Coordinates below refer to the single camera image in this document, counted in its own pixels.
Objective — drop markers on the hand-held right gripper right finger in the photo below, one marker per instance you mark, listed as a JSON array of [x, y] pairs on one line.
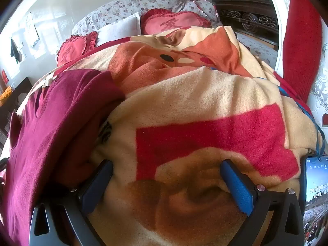
[[238, 187]]

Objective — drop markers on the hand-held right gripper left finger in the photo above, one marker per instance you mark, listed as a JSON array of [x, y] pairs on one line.
[[98, 184]]

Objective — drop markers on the maroon small shirt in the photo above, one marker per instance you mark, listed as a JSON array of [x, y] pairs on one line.
[[51, 123]]

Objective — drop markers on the smartphone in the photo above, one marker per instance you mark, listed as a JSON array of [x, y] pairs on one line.
[[315, 197]]

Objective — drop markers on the printed fleece blanket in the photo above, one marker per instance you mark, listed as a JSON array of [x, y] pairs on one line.
[[192, 100]]

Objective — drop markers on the red heart pillow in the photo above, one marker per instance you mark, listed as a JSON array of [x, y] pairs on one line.
[[174, 23], [74, 46]]

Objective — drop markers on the pale floral rug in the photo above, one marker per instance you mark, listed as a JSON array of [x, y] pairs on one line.
[[256, 46]]

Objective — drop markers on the dark hanging cloth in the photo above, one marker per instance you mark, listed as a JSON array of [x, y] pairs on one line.
[[15, 51]]

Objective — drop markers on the red knitted garment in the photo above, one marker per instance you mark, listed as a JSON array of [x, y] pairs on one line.
[[302, 43]]

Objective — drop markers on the dark carved wooden cabinet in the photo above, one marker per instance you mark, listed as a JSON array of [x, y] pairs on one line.
[[246, 12]]

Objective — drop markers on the floral pillow with red bow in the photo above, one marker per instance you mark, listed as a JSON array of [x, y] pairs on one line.
[[202, 7]]

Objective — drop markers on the wall calendar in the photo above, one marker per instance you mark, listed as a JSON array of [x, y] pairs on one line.
[[32, 28]]

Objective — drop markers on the white door frame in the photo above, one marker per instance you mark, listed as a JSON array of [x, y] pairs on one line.
[[275, 18]]

